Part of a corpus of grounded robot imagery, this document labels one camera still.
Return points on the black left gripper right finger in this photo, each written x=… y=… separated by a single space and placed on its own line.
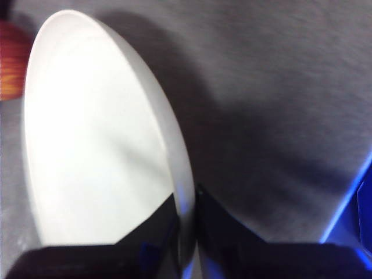
x=247 y=258

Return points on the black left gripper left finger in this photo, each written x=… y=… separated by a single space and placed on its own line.
x=116 y=261

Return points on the cream round plate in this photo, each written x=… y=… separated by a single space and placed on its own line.
x=93 y=130

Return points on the red yellow apple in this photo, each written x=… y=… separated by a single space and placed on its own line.
x=11 y=64

